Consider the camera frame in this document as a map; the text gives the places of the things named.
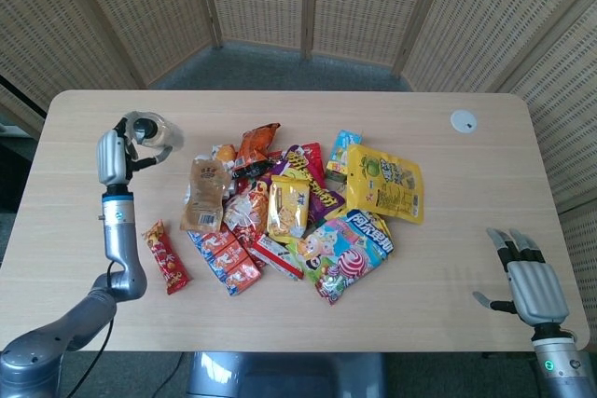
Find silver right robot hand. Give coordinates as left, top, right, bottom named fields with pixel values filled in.
left=471, top=227, right=571, bottom=327

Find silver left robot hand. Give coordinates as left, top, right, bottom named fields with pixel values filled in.
left=95, top=116, right=160, bottom=186

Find brown kraft paper pouch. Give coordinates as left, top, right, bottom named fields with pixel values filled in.
left=179, top=157, right=233, bottom=234

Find small orange white packet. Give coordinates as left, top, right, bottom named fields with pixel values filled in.
left=210, top=142, right=240, bottom=167

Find red long snack pack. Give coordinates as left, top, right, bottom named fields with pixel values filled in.
left=141, top=219, right=193, bottom=296

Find orange black chip bag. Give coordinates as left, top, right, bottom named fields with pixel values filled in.
left=230, top=122, right=283, bottom=174

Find red white snack bag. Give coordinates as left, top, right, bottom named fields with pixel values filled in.
left=222, top=173, right=272, bottom=251

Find blue red wafer packet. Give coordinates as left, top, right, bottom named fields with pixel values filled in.
left=186, top=225, right=263, bottom=297

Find yellow dried fruit bag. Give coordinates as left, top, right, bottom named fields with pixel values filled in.
left=344, top=144, right=426, bottom=225

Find yellow cracker pack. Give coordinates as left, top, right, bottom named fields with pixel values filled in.
left=266, top=174, right=312, bottom=243

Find red white biscuit pack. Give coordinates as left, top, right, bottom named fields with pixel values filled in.
left=251, top=233, right=306, bottom=281

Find red bag yellow letters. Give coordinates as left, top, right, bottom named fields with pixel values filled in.
left=285, top=142, right=326, bottom=184

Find colourful lollipop bag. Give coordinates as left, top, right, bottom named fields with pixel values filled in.
left=287, top=208, right=396, bottom=307

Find purple snack bag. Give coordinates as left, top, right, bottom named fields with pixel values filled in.
left=271, top=155, right=347, bottom=227

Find small blue yellow packet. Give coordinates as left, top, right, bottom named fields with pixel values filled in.
left=326, top=129, right=365, bottom=181

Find grey robot torso base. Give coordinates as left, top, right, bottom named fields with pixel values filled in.
left=185, top=350, right=389, bottom=398

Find woven folding screen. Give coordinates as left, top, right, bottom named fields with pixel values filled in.
left=0, top=0, right=597, bottom=353

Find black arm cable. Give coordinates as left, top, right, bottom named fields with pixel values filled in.
left=62, top=259, right=118, bottom=398

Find white round cable grommet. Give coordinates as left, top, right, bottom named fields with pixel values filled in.
left=450, top=108, right=480, bottom=134

